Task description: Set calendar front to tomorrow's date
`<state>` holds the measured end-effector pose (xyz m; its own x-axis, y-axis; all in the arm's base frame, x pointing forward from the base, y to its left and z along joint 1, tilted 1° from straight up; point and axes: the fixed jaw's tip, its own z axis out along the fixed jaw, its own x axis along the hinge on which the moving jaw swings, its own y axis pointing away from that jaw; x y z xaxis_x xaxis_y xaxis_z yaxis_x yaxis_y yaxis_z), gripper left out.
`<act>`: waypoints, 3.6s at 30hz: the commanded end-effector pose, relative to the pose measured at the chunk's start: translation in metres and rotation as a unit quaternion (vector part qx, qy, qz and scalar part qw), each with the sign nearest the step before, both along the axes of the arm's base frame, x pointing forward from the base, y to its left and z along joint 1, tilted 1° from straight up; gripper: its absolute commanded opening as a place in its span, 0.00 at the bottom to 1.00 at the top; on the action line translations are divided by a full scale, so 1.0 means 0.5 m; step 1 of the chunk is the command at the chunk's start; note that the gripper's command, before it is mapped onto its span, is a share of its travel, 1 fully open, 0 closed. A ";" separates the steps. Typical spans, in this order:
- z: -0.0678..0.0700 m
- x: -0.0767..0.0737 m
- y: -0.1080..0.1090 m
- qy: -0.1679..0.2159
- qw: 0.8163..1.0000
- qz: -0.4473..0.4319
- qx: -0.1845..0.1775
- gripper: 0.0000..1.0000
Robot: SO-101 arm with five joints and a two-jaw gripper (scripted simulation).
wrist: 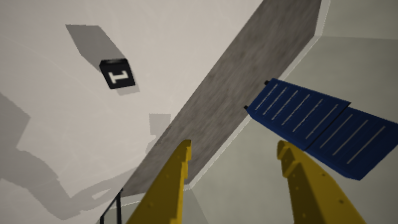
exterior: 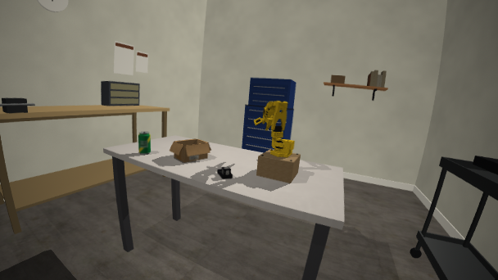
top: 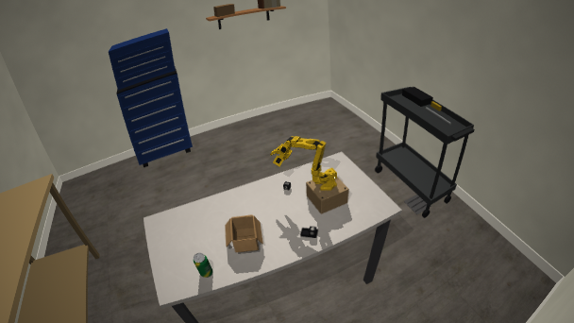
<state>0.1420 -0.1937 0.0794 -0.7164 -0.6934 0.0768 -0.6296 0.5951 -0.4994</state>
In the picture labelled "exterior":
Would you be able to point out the green drink can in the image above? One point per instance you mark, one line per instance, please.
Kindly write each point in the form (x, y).
(144, 143)

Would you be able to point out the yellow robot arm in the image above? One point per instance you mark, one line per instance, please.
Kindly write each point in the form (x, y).
(273, 108)

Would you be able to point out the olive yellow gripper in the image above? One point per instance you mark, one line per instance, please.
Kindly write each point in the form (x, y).
(267, 119)

